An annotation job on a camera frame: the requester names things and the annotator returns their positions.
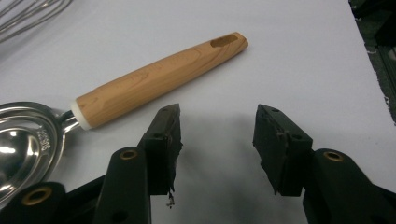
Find steel whisk with green handle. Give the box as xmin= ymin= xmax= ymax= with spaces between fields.
xmin=0 ymin=0 xmax=74 ymax=45

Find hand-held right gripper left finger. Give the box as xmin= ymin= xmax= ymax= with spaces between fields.
xmin=92 ymin=103 xmax=184 ymax=224

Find steel scoop with wooden handle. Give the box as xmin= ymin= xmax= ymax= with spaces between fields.
xmin=0 ymin=31 xmax=249 ymax=210

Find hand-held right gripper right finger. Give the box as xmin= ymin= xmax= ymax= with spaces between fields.
xmin=252 ymin=104 xmax=396 ymax=224

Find white table mat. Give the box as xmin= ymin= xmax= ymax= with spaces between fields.
xmin=0 ymin=0 xmax=396 ymax=224

